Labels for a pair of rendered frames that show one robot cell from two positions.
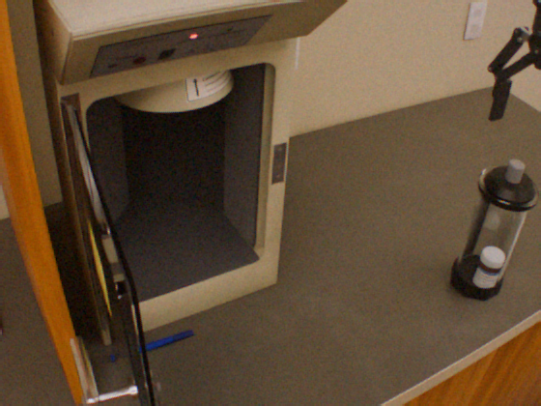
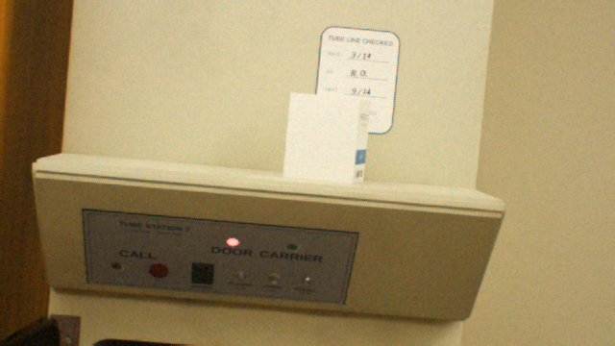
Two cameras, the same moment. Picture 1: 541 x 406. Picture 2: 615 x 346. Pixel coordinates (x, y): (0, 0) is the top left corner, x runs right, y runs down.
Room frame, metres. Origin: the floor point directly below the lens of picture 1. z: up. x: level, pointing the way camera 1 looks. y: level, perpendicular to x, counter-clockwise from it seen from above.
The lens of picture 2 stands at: (-0.11, -0.36, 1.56)
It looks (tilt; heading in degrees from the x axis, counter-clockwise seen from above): 3 degrees down; 30
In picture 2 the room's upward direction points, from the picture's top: 5 degrees clockwise
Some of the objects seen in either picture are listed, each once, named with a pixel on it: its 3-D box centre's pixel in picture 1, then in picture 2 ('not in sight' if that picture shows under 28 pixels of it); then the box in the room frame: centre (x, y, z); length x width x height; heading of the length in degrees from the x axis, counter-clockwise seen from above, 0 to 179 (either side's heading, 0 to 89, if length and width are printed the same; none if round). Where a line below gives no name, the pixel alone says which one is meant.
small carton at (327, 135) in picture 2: not in sight; (328, 137); (0.63, 0.05, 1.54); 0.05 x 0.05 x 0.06; 19
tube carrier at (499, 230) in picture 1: (492, 234); not in sight; (0.78, -0.39, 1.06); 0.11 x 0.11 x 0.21
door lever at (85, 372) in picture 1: (100, 369); not in sight; (0.35, 0.16, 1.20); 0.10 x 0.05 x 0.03; 26
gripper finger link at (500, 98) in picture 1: (499, 101); not in sight; (0.83, -0.36, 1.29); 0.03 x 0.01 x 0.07; 122
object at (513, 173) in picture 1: (511, 180); not in sight; (0.78, -0.39, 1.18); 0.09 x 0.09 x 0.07
